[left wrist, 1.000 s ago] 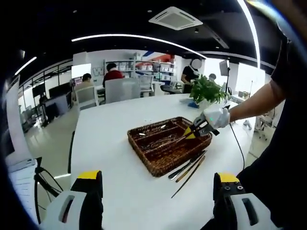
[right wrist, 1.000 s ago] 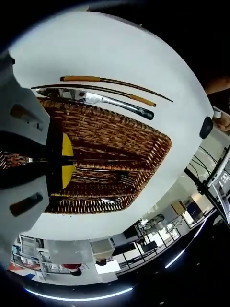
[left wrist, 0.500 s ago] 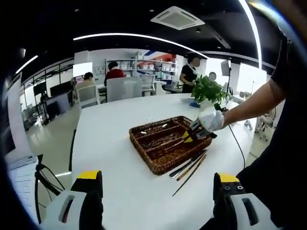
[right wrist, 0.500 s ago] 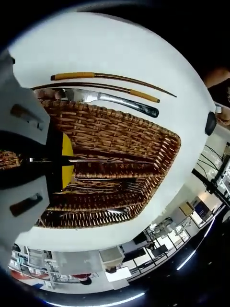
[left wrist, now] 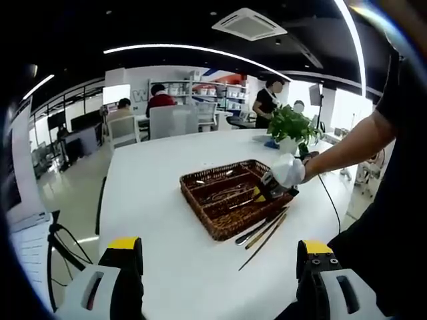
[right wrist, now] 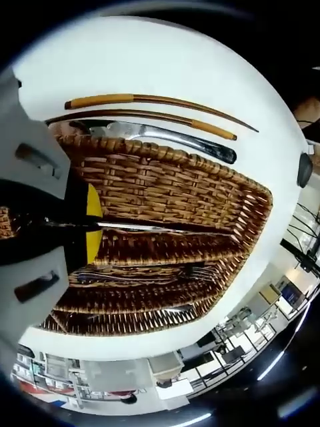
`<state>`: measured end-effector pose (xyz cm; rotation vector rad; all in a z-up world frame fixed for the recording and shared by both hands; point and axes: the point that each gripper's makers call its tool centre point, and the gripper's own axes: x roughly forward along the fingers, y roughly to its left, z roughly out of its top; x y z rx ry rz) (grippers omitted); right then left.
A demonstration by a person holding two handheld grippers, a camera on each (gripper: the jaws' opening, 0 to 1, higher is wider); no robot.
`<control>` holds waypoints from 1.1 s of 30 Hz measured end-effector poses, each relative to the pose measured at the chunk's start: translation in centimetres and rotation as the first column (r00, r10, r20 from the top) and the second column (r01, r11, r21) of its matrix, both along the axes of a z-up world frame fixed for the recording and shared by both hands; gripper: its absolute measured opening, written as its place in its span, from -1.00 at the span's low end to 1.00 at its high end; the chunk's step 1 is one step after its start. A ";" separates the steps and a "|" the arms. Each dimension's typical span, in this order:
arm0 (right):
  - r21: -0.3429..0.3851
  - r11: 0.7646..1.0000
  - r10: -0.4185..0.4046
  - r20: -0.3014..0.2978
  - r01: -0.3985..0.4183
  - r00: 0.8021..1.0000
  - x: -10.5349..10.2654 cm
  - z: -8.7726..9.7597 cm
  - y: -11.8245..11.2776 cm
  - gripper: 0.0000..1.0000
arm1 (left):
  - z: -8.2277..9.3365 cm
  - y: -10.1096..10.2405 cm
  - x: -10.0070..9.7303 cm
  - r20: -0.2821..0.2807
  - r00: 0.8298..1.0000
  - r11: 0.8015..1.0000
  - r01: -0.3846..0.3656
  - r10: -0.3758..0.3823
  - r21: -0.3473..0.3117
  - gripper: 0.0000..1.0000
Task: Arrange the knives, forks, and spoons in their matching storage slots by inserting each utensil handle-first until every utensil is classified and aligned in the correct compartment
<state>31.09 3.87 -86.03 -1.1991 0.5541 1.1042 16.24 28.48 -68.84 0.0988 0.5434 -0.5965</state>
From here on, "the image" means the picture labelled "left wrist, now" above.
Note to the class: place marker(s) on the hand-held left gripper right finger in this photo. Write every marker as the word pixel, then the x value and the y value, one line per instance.
pixel 333 293

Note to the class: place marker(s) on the white mesh office chair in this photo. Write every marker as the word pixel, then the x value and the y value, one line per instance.
pixel 368 173
pixel 207 115

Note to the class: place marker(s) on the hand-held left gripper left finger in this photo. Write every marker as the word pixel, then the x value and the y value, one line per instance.
pixel 100 290

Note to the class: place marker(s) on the blue box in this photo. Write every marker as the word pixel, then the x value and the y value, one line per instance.
pixel 271 144

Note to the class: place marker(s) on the black desk monitor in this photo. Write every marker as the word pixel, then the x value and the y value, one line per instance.
pixel 86 121

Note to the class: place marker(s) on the ceiling light strip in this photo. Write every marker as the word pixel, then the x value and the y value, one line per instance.
pixel 355 43
pixel 166 45
pixel 38 86

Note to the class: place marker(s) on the white display screen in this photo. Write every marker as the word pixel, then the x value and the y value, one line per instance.
pixel 116 94

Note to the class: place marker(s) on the dark curved device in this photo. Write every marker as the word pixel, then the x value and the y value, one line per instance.
pixel 308 154

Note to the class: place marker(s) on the steel table knife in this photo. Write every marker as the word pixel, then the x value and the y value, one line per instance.
pixel 243 204
pixel 253 231

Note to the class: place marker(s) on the white laptop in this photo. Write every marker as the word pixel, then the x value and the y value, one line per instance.
pixel 30 250

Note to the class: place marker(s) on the steel fork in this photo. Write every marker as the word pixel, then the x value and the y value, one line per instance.
pixel 238 190
pixel 217 196

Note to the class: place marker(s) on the brown wicker storage tray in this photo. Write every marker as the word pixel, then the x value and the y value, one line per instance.
pixel 217 220

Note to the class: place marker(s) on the green potted plant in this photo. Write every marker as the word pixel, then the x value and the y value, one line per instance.
pixel 293 126

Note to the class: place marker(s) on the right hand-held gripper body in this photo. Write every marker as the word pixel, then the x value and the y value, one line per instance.
pixel 288 170

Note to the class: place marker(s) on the ceiling air conditioner vent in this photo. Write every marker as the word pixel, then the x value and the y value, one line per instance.
pixel 248 23

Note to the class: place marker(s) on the person's black clothed body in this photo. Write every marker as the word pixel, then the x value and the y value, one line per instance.
pixel 400 166

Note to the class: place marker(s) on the white storage shelf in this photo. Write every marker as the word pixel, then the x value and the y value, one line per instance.
pixel 207 90

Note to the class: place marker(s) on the tripod-mounted screen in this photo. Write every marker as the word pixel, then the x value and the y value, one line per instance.
pixel 314 93

